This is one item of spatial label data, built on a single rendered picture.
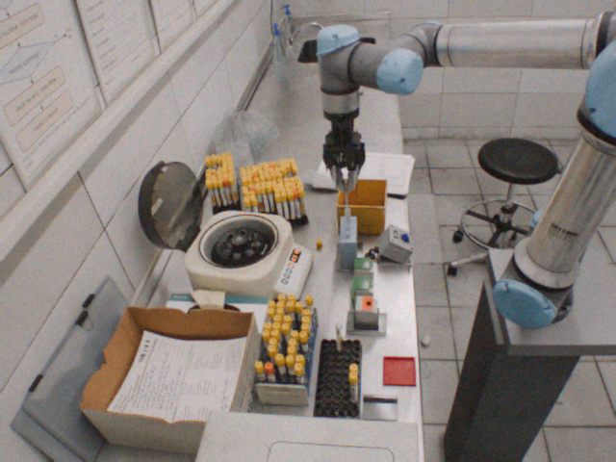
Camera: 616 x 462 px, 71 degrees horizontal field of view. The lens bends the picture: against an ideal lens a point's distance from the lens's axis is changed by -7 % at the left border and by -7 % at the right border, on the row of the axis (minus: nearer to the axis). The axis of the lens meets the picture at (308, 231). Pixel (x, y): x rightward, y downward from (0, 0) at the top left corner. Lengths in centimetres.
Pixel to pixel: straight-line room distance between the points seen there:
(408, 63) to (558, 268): 41
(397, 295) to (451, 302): 119
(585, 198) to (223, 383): 71
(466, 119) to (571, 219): 279
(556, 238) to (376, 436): 41
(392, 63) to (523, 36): 21
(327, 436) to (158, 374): 49
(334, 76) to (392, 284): 54
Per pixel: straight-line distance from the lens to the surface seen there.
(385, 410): 92
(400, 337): 106
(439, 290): 236
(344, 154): 93
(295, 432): 62
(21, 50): 89
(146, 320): 106
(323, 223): 134
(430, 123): 348
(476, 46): 85
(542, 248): 81
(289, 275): 113
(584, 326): 112
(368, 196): 137
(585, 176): 72
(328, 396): 96
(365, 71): 81
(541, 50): 81
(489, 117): 354
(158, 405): 97
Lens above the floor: 173
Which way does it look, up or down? 40 degrees down
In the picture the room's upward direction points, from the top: 7 degrees counter-clockwise
